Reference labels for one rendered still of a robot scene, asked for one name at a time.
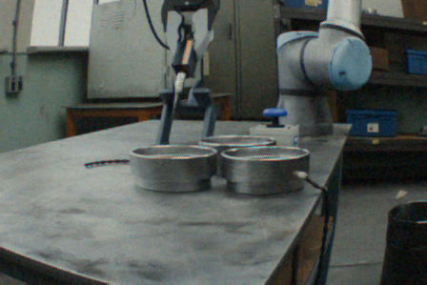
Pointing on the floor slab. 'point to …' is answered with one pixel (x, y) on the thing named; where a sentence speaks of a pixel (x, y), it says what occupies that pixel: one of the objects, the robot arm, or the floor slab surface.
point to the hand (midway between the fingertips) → (187, 52)
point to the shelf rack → (404, 141)
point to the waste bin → (406, 245)
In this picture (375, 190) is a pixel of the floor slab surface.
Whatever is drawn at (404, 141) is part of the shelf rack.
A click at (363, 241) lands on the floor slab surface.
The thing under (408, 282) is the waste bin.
